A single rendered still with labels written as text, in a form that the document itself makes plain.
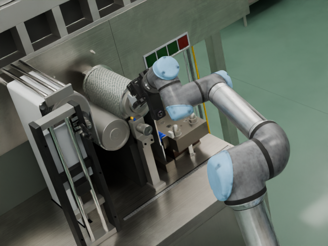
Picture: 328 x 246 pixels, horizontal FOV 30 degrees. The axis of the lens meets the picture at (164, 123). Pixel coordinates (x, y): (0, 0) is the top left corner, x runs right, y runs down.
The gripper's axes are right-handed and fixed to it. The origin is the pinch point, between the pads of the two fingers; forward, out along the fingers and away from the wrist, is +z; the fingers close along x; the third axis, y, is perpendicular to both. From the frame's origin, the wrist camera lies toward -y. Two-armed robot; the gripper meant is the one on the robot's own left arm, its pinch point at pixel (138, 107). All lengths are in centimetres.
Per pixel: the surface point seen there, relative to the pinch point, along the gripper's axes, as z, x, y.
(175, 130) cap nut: 14.2, -14.2, -13.5
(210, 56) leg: 65, -79, 10
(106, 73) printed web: 13.0, -2.7, 18.6
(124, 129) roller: 8.4, 5.8, -3.5
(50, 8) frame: 7.3, 4.1, 48.7
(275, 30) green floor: 218, -247, 20
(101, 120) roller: 7.4, 11.6, 3.3
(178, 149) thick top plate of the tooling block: 17.3, -12.4, -20.3
